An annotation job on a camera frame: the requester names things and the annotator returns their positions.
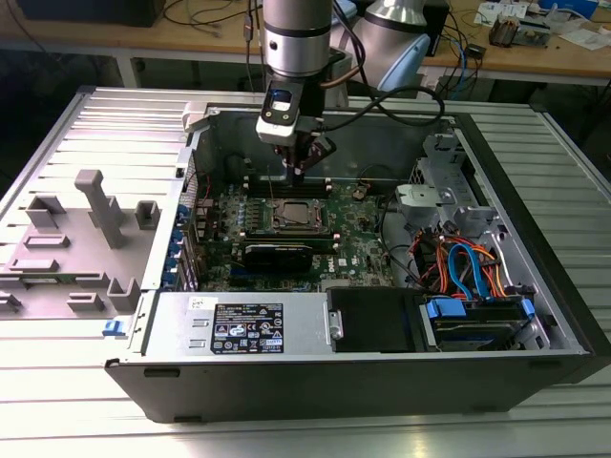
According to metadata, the white printed paper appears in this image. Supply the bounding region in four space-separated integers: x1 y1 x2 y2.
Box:
474 0 532 28

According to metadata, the grey metal drive cage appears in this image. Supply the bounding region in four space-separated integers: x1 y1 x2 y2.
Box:
410 133 555 352

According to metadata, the red wire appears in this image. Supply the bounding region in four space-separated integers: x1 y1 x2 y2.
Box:
186 167 212 204

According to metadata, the silver drive cage bracket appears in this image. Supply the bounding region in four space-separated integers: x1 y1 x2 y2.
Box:
394 183 457 216

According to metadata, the black PC case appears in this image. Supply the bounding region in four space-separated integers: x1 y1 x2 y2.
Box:
103 97 611 426

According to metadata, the black RAM slot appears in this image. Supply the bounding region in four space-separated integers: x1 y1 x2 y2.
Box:
243 174 330 182
243 189 333 198
243 184 332 193
243 178 331 187

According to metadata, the white paper sheet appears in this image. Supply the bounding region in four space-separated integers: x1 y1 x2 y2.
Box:
558 26 611 52

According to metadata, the orange power cable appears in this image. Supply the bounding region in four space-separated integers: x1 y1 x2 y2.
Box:
412 231 512 300

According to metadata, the blue disk carrier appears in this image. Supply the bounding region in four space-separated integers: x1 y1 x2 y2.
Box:
419 295 536 352

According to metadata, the wooden desk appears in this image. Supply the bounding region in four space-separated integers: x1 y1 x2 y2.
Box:
0 0 611 90

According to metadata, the black power supply label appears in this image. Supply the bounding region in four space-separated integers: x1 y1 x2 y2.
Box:
211 302 285 355

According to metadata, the black plastic shroud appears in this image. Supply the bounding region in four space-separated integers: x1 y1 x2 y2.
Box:
327 287 421 354

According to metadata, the green motherboard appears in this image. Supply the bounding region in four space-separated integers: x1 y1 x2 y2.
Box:
198 178 400 292

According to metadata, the blue data cable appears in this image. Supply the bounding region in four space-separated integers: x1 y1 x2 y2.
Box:
448 241 493 302

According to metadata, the CPU socket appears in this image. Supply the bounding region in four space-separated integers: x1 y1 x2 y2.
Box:
269 196 331 231

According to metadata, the thin black wire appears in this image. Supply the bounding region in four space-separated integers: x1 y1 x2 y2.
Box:
355 164 400 187

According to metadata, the grey parts rack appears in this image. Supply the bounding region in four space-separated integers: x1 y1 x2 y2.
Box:
0 169 161 319

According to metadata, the silver power supply unit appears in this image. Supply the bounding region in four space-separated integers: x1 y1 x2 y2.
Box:
141 289 345 357

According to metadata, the black computer box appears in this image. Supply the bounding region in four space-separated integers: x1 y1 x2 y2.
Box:
18 0 167 29

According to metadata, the thick black camera cable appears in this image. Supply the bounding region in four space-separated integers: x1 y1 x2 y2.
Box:
320 85 445 133

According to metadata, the blue card retainer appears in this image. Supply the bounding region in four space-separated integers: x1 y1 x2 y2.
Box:
161 207 187 290

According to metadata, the green RAM stick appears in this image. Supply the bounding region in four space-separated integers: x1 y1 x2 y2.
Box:
245 227 335 245

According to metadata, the black desktop tower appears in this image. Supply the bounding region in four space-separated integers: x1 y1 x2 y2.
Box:
424 0 453 58

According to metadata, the grey USB cable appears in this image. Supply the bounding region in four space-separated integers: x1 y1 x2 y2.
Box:
241 0 268 94

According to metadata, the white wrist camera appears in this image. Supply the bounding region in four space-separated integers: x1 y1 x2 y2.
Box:
255 79 306 147

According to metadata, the copper coil cooler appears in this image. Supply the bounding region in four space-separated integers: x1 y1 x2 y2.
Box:
489 12 520 48

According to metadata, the copper coloured hose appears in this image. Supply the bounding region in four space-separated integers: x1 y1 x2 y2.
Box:
319 70 355 91

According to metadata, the black graphics card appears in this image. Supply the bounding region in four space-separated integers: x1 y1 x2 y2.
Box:
242 241 315 274

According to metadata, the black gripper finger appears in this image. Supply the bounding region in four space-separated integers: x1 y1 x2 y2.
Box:
284 141 303 188
300 135 338 187

